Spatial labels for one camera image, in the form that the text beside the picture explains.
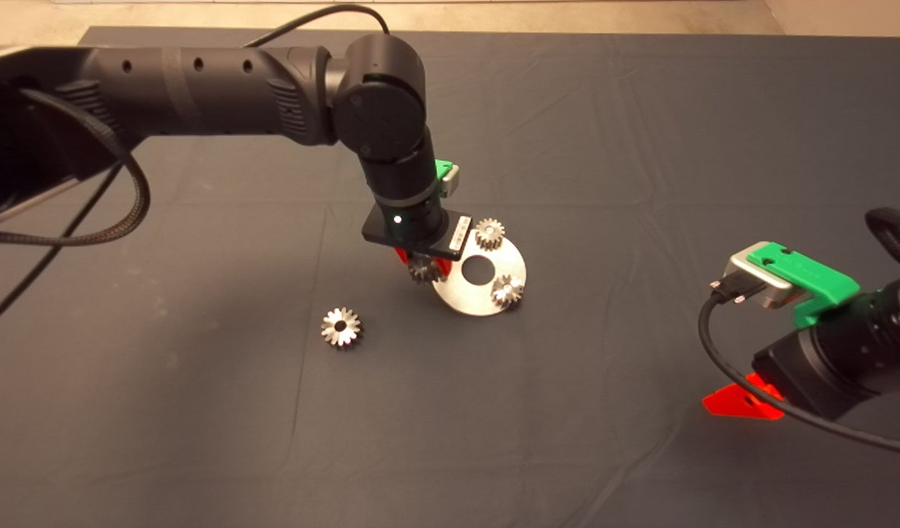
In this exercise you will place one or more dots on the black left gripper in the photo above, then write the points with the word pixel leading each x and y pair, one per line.
pixel 455 235

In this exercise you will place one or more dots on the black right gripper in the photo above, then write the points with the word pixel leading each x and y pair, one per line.
pixel 813 375

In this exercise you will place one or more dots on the smaller steel gear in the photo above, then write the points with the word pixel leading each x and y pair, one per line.
pixel 490 233
pixel 422 271
pixel 507 292

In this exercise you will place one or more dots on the larger steel gear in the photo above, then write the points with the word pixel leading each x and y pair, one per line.
pixel 350 334

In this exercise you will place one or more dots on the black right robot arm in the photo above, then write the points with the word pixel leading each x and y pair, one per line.
pixel 886 337

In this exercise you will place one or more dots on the round metal plate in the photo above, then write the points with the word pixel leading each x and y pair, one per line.
pixel 472 302

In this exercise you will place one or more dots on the dark grey table cloth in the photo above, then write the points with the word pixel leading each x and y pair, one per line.
pixel 450 440

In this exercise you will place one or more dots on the silver left camera box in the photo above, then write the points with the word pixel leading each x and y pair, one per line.
pixel 452 180

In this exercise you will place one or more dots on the silver camera box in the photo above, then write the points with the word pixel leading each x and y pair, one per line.
pixel 452 180
pixel 754 271

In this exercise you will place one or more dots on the green left camera mount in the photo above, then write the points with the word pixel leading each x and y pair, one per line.
pixel 442 170

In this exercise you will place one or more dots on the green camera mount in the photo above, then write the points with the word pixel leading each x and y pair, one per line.
pixel 813 279
pixel 442 170

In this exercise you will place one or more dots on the silver right camera box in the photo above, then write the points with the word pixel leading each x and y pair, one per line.
pixel 754 271

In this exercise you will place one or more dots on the green right camera mount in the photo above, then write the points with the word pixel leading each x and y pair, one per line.
pixel 813 279

